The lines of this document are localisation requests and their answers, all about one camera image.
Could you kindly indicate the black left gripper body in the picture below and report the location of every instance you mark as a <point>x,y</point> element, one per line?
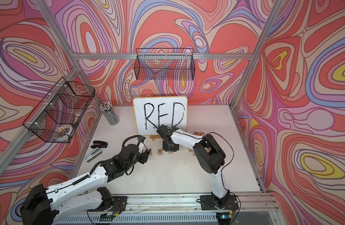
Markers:
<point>130,165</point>

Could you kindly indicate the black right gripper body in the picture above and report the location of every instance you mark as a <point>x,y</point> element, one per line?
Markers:
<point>170,147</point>

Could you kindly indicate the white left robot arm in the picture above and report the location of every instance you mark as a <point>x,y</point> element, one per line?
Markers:
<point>46,205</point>

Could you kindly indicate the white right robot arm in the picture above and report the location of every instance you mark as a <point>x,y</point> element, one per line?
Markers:
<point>211,158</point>

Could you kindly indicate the wooden whiteboard stand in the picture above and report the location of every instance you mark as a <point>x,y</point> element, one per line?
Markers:
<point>155,137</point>

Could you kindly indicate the yellow framed whiteboard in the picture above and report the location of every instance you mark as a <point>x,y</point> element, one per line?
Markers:
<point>152,112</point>

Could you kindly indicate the black stapler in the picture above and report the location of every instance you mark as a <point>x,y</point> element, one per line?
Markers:
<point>99,144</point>

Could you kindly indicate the tape roll in basket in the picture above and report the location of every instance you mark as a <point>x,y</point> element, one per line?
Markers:
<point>62,131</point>

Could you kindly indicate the cup of pencils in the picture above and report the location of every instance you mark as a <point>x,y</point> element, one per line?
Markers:
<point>108,112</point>

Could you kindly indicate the black wire basket back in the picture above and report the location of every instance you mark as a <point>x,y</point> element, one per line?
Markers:
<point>176,64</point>

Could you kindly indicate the black wire basket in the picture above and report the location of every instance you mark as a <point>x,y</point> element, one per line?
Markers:
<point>65,103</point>
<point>176,64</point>

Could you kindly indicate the black wire basket left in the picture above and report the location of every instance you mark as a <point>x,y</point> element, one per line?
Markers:
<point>65,103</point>

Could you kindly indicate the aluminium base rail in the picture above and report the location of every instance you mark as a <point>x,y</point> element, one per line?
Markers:
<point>184,209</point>

